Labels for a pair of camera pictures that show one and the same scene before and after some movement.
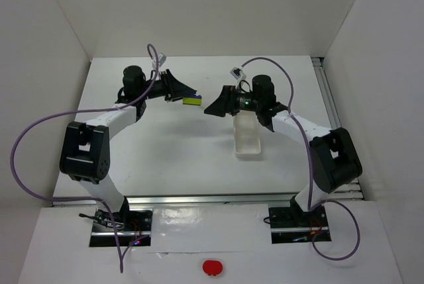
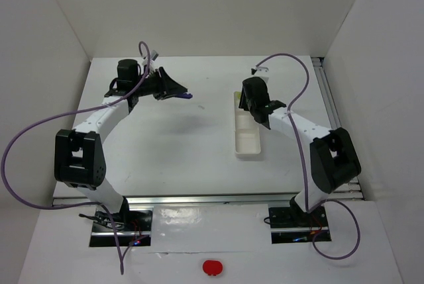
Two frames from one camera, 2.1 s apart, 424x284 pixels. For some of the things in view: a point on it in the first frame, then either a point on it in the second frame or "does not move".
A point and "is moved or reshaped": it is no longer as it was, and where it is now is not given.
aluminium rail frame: [333, 110] does not move
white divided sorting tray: [247, 133] does not move
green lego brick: [192, 100] is moved or reshaped
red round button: [212, 267] does not move
